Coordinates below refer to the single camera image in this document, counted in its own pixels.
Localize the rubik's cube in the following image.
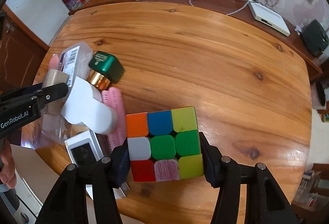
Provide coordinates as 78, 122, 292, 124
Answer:
125, 106, 204, 182

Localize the person's left hand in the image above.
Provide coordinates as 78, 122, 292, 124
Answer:
1, 139, 17, 189

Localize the beige cardboard box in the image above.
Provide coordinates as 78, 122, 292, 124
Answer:
42, 69, 69, 114

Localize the clear plastic box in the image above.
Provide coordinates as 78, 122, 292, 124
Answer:
41, 113, 71, 145

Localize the white handheld game console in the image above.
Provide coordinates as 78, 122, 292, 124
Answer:
65, 129, 130, 199

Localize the white barcode box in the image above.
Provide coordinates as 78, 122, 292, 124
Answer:
57, 42, 94, 88

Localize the pink comb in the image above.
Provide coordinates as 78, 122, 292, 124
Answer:
100, 87, 127, 152

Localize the green perfume bottle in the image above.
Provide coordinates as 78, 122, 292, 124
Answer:
86, 51, 124, 91

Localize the white plastic tray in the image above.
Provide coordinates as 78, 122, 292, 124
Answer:
11, 145, 59, 223

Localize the grey trash bin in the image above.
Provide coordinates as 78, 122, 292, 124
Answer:
311, 81, 326, 110

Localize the white set-top box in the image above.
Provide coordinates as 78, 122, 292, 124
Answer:
249, 2, 291, 36

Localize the dark green appliance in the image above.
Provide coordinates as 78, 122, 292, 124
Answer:
301, 19, 328, 57

